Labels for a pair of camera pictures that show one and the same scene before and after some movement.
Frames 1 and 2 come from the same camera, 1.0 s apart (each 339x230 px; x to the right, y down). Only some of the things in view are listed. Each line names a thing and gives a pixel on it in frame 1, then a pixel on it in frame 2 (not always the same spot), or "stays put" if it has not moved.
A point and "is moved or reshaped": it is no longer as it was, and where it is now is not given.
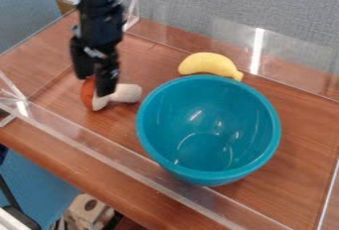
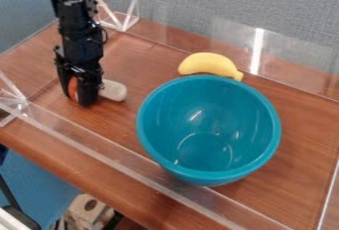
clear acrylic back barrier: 291,51 stays put
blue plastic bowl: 208,128 stays put
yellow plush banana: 208,62 stays put
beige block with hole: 87,213 stays put
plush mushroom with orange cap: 127,93 is moved or reshaped
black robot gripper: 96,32 to 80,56
